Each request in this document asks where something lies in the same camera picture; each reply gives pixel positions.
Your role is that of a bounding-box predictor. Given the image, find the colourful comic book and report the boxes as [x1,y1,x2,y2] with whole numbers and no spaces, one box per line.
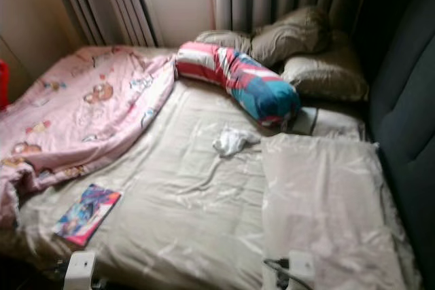
[53,183,122,248]

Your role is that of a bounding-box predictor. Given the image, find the dark grey upholstered headboard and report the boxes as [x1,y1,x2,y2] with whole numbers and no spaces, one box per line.
[369,0,435,290]

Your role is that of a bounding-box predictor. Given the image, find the striped red blue bolster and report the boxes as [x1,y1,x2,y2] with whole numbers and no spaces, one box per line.
[175,41,302,128]

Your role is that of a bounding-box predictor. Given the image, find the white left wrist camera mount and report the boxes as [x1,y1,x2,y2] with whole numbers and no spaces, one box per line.
[65,251,96,290]

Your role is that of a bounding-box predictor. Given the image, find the bed with beige sheet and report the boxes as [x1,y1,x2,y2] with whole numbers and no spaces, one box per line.
[0,46,408,290]

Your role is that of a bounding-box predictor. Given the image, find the crumpled white cloth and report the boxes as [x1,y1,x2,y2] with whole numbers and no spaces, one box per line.
[212,126,261,158]

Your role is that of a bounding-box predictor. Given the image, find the white pillow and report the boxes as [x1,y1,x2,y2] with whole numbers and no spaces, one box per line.
[291,105,364,140]

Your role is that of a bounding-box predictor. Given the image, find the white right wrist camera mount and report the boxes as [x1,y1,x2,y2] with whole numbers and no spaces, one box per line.
[287,251,317,290]

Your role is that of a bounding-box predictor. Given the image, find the long red cushion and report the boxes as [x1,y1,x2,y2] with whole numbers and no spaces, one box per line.
[0,59,9,111]

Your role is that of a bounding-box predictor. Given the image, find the pink cartoon print blanket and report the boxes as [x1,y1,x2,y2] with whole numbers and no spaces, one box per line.
[0,46,176,226]

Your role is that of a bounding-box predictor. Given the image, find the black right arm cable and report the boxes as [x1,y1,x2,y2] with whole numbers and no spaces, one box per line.
[264,257,313,290]

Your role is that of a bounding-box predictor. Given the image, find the flat beige satin pillow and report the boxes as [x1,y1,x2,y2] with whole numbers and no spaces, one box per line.
[262,132,422,290]

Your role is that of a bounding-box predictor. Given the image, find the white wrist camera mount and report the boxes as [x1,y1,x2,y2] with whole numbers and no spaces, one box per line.
[287,251,317,290]
[65,251,96,290]

